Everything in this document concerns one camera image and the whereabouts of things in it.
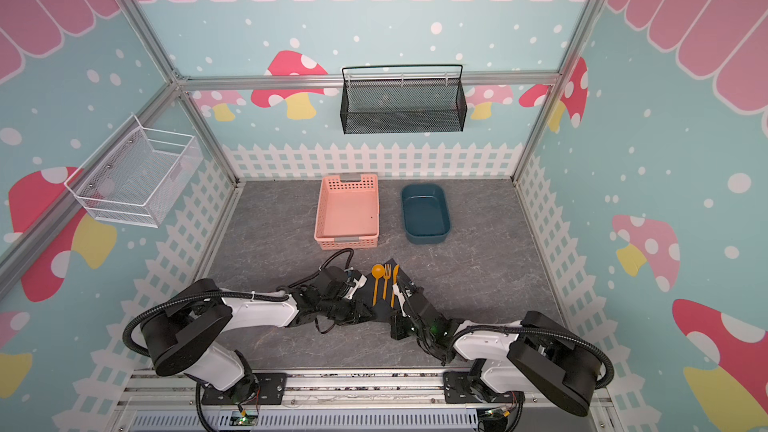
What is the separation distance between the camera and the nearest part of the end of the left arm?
69 centimetres

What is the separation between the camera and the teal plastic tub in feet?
3.45

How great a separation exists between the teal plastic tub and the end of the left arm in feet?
1.08
